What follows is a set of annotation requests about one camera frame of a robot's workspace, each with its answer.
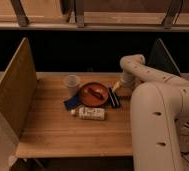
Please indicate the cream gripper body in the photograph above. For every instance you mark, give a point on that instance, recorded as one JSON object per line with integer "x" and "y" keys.
{"x": 116, "y": 86}

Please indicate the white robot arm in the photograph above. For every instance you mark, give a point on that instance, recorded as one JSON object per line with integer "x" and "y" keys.
{"x": 157, "y": 99}

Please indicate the orange ceramic bowl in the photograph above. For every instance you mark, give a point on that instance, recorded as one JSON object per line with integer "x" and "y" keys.
{"x": 89, "y": 100}

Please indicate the translucent ceramic cup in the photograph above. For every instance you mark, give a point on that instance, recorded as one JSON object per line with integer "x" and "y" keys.
{"x": 72, "y": 83}

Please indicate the red item in bowl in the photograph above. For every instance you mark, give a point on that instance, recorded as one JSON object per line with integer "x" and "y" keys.
{"x": 96, "y": 94}

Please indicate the white plastic bottle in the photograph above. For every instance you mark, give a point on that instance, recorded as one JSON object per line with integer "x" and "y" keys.
{"x": 87, "y": 113}

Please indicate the right dark side panel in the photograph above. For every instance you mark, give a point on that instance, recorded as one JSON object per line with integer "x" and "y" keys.
{"x": 160, "y": 58}

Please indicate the blue flat card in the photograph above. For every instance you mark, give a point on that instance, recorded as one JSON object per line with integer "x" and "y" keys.
{"x": 72, "y": 103}

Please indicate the left wooden side panel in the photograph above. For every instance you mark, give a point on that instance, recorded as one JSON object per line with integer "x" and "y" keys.
{"x": 17, "y": 86}

